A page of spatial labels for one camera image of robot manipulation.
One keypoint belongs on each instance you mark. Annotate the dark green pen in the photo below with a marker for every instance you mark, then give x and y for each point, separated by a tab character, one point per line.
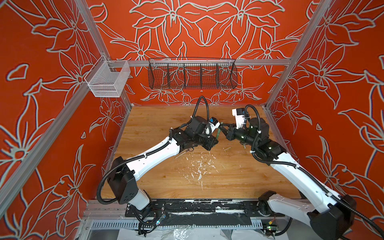
218	132

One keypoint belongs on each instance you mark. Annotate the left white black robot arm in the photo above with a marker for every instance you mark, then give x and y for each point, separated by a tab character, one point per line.
119	184

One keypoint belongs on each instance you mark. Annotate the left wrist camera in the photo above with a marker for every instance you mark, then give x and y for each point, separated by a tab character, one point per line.
214	124

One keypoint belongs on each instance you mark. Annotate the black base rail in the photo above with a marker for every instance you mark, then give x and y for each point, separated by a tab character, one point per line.
248	207

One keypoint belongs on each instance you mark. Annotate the beige pen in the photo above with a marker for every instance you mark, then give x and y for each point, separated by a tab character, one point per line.
181	154

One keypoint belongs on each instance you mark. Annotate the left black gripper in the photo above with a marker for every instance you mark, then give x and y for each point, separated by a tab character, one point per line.
210	140

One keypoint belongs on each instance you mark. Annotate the black wire basket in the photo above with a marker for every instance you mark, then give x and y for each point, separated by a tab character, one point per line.
192	74

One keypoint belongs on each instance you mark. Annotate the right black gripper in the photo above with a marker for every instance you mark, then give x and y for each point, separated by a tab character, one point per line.
230	133

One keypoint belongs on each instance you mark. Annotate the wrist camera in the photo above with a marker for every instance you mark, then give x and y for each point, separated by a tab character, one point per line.
214	124
241	117

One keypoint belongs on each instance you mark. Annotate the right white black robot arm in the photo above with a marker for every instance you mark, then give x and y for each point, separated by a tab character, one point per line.
328	213

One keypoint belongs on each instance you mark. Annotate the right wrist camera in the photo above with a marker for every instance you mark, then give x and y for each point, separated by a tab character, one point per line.
241	117

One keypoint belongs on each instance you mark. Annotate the clear plastic bin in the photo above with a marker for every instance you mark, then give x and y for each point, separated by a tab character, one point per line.
107	79

